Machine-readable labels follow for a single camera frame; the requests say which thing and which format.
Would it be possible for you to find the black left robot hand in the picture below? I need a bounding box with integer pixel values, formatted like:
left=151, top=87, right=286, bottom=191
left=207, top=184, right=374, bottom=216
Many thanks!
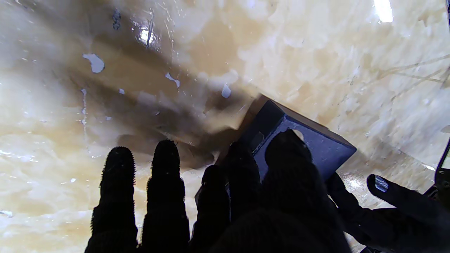
left=327, top=172, right=450, bottom=253

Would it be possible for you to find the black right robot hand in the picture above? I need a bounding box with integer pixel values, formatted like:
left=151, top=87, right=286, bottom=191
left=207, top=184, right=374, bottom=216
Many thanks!
left=84, top=129, right=352, bottom=253

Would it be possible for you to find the black gift box lid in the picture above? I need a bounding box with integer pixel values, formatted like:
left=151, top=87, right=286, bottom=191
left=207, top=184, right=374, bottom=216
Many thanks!
left=195, top=95, right=357, bottom=218

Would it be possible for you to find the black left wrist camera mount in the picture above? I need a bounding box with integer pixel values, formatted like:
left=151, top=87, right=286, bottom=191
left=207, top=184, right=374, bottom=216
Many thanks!
left=424, top=139, right=450, bottom=211

